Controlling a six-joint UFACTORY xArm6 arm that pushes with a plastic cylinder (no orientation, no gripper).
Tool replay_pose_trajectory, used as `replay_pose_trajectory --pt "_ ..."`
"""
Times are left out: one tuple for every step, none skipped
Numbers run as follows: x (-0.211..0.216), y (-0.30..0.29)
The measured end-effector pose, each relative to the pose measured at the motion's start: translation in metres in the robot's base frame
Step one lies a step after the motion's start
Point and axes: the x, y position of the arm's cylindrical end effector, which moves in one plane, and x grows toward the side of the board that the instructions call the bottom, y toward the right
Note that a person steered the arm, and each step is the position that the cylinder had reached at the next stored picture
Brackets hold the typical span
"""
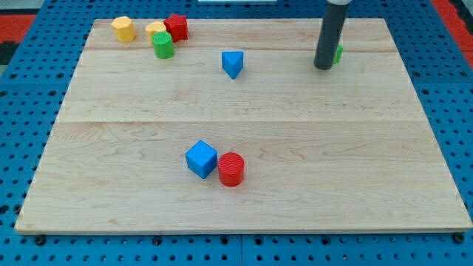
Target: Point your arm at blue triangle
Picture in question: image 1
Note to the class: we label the blue triangle block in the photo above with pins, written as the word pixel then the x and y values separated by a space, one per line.
pixel 232 62

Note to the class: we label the red cylinder block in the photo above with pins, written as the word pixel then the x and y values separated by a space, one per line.
pixel 231 169

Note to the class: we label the blue cube block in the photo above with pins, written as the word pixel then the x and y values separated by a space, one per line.
pixel 202 159

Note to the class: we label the light wooden board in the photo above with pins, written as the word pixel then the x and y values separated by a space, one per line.
pixel 345 150

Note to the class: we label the green cylinder block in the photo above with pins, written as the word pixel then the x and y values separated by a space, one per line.
pixel 163 45

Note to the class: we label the red star block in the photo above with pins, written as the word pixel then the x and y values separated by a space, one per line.
pixel 177 27

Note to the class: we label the green block behind tool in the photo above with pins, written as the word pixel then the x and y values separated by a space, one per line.
pixel 338 54

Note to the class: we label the yellow cylinder block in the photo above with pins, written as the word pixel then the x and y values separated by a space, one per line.
pixel 154 27

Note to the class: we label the yellow hexagon block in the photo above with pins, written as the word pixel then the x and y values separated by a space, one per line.
pixel 124 29

